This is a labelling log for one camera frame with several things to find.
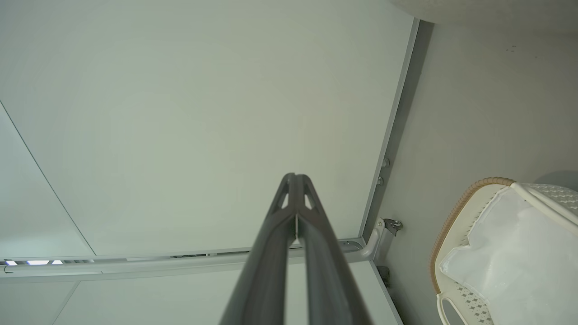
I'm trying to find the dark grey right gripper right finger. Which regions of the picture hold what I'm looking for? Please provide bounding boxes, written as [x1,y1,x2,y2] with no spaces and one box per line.
[297,174,373,325]

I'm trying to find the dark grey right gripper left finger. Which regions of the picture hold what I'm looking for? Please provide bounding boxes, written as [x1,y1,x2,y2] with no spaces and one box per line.
[219,173,297,325]

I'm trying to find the white laundry basket brown rim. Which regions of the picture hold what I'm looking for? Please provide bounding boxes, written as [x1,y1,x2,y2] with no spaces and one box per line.
[429,177,578,325]

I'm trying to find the grey metal frame tube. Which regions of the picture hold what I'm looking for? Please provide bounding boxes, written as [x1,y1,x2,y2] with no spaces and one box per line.
[0,217,403,289]

